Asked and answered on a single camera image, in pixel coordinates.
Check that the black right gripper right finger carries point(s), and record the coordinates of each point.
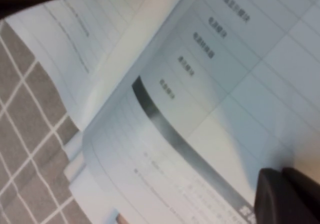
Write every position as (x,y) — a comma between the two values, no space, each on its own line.
(308,201)

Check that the grey white checkered tablecloth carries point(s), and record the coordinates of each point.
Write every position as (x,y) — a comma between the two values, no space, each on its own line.
(25,133)

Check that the white product manual book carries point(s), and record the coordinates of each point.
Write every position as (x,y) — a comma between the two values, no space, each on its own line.
(225,83)

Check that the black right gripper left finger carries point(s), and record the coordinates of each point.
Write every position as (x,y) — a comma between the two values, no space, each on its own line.
(272,199)

